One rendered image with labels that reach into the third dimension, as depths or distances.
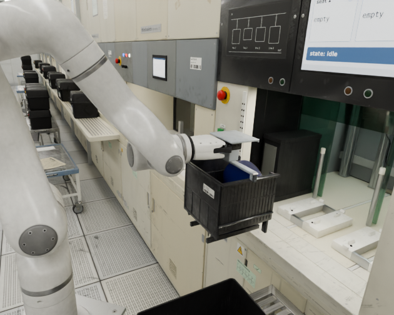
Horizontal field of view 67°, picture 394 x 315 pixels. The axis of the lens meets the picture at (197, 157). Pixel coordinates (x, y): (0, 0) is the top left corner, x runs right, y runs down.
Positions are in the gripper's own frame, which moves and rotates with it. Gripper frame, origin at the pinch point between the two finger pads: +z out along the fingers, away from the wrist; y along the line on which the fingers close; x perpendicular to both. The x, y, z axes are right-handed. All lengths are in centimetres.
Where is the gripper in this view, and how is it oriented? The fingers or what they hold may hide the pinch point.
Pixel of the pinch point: (231, 142)
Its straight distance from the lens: 91.6
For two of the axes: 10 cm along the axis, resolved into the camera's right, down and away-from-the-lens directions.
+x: 0.4, -9.4, -3.3
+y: 4.9, 3.0, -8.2
